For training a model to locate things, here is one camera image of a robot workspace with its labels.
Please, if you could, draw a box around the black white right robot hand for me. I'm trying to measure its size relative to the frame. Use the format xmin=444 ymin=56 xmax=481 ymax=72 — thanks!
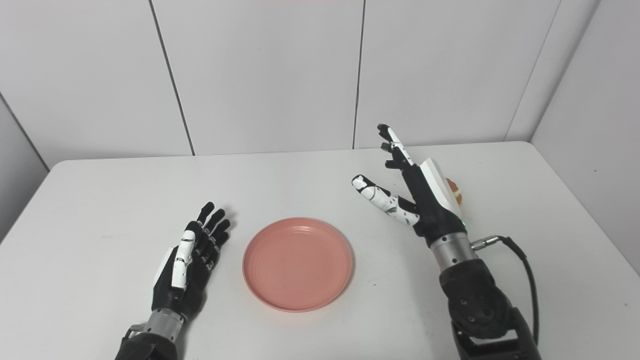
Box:
xmin=351 ymin=123 xmax=469 ymax=249

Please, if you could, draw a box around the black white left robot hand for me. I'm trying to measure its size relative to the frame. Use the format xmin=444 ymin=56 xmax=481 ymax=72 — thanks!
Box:
xmin=151 ymin=201 xmax=232 ymax=322

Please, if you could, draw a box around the cream puff pastry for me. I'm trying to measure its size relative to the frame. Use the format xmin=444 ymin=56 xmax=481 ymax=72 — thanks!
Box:
xmin=444 ymin=177 xmax=464 ymax=206

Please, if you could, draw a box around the pink round plate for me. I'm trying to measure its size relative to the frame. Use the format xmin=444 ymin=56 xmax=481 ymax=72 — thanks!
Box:
xmin=242 ymin=216 xmax=355 ymax=314

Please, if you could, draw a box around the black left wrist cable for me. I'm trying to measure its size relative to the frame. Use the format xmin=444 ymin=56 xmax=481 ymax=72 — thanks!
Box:
xmin=122 ymin=323 xmax=150 ymax=343

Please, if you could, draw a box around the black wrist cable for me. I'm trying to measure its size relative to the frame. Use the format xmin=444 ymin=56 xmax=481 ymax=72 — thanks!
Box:
xmin=470 ymin=234 xmax=542 ymax=347
xmin=122 ymin=323 xmax=150 ymax=343

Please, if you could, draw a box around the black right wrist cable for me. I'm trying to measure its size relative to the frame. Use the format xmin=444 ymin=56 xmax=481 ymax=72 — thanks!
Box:
xmin=470 ymin=234 xmax=542 ymax=347

